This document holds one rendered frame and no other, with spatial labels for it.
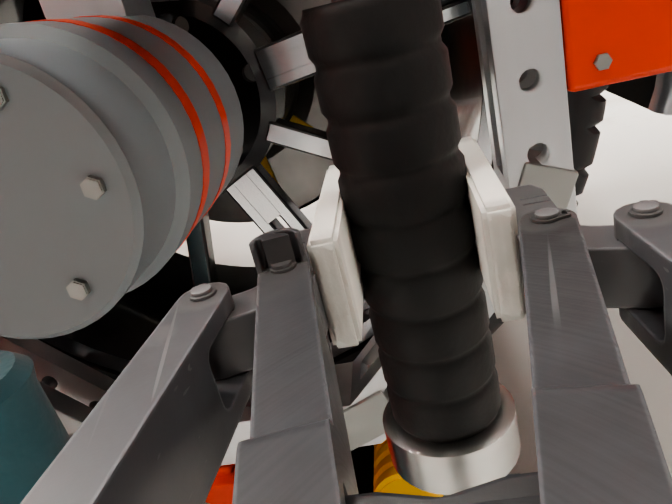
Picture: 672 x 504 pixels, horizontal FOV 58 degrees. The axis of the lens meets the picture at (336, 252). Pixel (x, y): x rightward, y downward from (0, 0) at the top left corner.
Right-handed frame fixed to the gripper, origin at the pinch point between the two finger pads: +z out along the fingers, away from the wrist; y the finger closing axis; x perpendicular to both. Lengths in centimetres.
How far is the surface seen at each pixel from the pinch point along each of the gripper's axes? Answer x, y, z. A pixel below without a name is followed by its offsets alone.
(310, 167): -9.2, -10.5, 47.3
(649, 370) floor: -83, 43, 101
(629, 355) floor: -83, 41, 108
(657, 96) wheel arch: -7.1, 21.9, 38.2
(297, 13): 6.3, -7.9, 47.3
